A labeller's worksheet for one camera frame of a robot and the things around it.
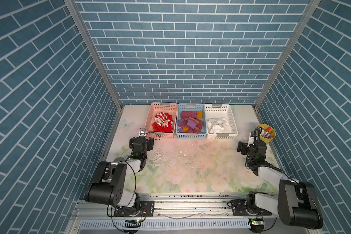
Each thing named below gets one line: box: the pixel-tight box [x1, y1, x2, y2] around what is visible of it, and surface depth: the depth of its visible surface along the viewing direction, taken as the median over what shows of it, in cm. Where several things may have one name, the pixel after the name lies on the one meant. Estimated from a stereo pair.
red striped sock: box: [153, 111, 175, 128], surface depth 106 cm
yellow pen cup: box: [256, 123, 277, 145], surface depth 92 cm
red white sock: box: [151, 121, 175, 133], surface depth 104 cm
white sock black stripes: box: [206, 117, 230, 134], surface depth 104 cm
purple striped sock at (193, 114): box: [179, 111, 203, 120], surface depth 113 cm
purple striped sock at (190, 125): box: [177, 117, 205, 134], surface depth 103 cm
